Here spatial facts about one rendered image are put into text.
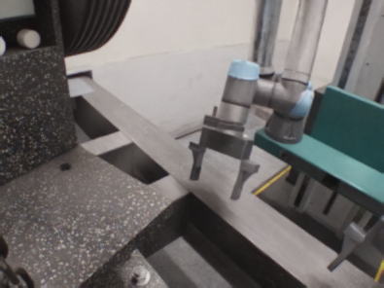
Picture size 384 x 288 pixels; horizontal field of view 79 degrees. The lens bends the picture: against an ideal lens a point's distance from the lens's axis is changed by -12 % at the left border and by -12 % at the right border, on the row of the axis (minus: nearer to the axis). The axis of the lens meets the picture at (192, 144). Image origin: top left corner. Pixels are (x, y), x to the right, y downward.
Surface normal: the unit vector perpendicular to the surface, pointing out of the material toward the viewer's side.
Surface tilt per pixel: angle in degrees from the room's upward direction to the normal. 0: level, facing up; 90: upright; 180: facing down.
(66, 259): 0
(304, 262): 0
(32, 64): 90
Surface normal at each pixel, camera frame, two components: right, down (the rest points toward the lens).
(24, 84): 0.83, 0.36
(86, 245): 0.07, -0.84
